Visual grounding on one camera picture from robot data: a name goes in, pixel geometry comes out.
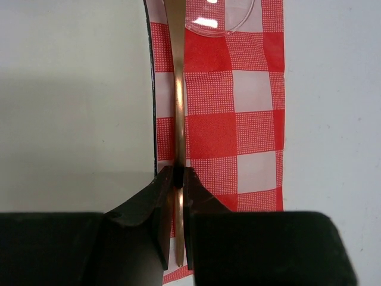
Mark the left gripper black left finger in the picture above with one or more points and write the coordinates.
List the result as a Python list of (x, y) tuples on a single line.
[(128, 245)]

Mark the red white checkered cloth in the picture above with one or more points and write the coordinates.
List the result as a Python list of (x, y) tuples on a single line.
[(235, 111)]

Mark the gold spoon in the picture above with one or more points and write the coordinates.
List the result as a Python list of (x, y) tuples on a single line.
[(175, 11)]

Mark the clear wine glass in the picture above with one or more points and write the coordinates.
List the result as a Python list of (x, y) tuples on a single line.
[(217, 18)]

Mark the white rectangular plate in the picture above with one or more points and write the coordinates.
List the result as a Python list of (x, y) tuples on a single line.
[(77, 105)]

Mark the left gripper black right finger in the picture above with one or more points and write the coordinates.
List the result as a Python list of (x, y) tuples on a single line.
[(260, 248)]

